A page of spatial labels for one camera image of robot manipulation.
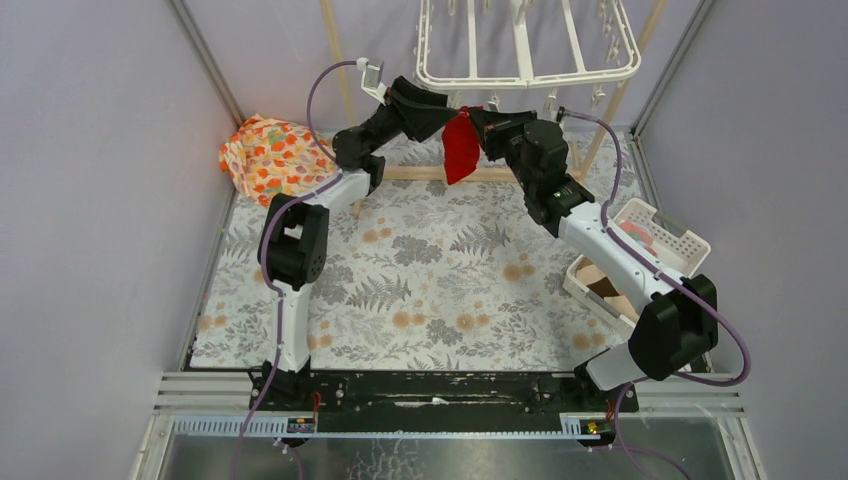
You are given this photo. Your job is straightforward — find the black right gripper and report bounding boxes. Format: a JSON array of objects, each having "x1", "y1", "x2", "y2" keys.
[{"x1": 466, "y1": 110, "x2": 537, "y2": 194}]

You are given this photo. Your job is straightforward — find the red sock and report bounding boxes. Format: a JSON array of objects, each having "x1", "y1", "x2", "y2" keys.
[{"x1": 441, "y1": 106, "x2": 480, "y2": 185}]

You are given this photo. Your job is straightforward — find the white clip sock hanger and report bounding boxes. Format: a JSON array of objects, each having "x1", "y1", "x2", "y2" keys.
[{"x1": 413, "y1": 1, "x2": 650, "y2": 110}]

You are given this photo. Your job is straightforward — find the white perforated plastic basket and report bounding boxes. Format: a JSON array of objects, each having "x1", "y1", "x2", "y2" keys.
[{"x1": 563, "y1": 198, "x2": 711, "y2": 337}]

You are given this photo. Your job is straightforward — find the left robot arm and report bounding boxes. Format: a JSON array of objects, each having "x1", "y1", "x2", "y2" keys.
[{"x1": 250, "y1": 77, "x2": 458, "y2": 411}]

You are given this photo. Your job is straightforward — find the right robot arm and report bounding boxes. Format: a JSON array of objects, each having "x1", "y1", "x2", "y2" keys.
[{"x1": 468, "y1": 107, "x2": 719, "y2": 412}]

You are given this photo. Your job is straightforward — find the wooden drying rack stand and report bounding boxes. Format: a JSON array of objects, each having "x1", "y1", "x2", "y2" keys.
[{"x1": 319, "y1": 1, "x2": 668, "y2": 182}]

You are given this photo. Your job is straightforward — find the floral patterned table mat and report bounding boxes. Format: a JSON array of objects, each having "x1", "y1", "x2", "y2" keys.
[{"x1": 188, "y1": 129, "x2": 664, "y2": 372}]

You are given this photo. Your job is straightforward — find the orange floral cloth bundle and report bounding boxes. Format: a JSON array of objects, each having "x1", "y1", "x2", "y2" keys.
[{"x1": 218, "y1": 114, "x2": 337, "y2": 207}]

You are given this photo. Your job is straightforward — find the beige sock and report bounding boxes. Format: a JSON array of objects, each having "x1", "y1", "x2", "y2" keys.
[{"x1": 569, "y1": 256, "x2": 639, "y2": 328}]

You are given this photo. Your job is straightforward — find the pink green patterned sock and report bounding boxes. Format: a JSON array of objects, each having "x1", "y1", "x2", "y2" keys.
[{"x1": 619, "y1": 221, "x2": 658, "y2": 257}]

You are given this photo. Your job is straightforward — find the brown ribbed sock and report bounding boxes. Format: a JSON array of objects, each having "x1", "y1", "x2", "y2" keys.
[{"x1": 587, "y1": 277, "x2": 620, "y2": 298}]

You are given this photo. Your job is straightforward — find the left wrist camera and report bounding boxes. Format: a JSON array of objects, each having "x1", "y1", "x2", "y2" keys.
[{"x1": 356, "y1": 57, "x2": 388, "y2": 105}]

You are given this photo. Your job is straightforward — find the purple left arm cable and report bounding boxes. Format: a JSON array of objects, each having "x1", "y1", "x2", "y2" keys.
[{"x1": 228, "y1": 60, "x2": 362, "y2": 480}]

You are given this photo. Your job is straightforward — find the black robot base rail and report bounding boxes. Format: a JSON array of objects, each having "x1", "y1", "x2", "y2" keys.
[{"x1": 258, "y1": 368, "x2": 639, "y2": 427}]

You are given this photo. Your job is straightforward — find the white slotted cable duct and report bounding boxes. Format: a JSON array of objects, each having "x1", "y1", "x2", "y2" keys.
[{"x1": 173, "y1": 414, "x2": 612, "y2": 441}]

